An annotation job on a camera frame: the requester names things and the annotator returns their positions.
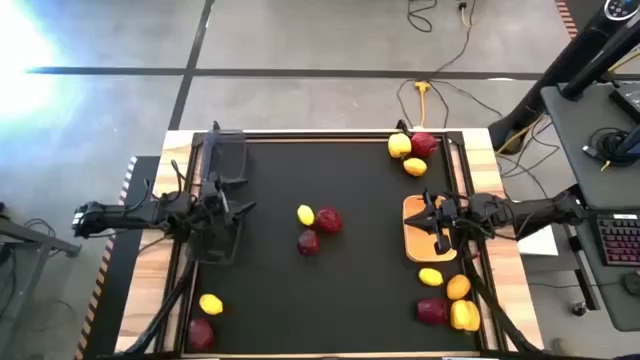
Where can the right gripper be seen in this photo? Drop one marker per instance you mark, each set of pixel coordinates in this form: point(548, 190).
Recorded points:
point(442, 220)

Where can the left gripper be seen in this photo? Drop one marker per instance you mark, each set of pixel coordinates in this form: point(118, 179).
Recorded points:
point(216, 205)

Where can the orange wooden basket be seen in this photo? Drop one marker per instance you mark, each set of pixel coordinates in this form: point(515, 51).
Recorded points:
point(417, 247)

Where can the narrow black mesh basket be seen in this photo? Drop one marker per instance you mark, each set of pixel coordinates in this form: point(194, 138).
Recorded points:
point(232, 160)

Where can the yellow lemon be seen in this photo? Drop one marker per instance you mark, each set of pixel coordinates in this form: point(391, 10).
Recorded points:
point(415, 166)
point(430, 276)
point(305, 215)
point(210, 304)

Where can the orange-tinted lemon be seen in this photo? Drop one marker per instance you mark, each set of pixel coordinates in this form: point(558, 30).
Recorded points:
point(458, 286)

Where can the red bell pepper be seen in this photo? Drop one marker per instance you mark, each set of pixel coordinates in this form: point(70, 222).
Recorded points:
point(200, 334)
point(328, 220)
point(308, 242)
point(432, 311)
point(424, 144)

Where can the yellow bell pepper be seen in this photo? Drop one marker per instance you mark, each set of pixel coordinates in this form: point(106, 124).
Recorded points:
point(399, 145)
point(465, 315)

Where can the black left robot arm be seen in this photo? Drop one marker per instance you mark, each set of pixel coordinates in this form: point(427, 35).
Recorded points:
point(120, 216)

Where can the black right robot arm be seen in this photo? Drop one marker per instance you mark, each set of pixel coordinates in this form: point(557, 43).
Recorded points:
point(525, 212)

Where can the wide black mesh basket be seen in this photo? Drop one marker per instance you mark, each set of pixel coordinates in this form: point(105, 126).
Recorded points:
point(212, 250)

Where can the black table mat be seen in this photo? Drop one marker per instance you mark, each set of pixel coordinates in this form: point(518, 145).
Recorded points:
point(350, 300)

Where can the white paper sheet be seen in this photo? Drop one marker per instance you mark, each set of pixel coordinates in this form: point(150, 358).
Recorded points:
point(537, 245)

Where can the black platform with hazard stripes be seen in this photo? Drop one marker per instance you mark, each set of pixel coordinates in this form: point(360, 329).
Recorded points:
point(112, 300)

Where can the black desk leg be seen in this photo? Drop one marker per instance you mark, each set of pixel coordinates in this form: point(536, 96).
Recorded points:
point(582, 270)

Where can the black caster wheel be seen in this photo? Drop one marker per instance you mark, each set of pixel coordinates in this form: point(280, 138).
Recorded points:
point(579, 309)

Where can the grey keyboard desk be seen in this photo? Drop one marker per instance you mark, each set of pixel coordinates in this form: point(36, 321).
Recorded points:
point(600, 300)

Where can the black backlit keyboard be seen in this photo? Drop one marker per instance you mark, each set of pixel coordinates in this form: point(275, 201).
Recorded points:
point(620, 240)

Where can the black tower fan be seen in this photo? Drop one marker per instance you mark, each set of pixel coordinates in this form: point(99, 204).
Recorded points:
point(562, 67)

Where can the grey metal stand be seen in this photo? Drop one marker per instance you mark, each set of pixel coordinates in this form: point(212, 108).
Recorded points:
point(30, 237)

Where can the dark computer mouse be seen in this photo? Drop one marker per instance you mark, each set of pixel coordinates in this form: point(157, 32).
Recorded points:
point(632, 282)

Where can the black monitor pole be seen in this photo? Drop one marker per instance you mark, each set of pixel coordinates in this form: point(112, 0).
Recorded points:
point(600, 65)

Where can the black device on desk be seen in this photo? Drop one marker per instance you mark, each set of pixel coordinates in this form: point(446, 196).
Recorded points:
point(627, 100)

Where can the hazard stripe floor tape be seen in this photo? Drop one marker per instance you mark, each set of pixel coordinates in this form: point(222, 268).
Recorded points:
point(566, 17)

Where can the small black camera mount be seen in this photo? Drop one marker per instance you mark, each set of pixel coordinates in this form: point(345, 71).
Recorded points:
point(216, 126)
point(402, 126)

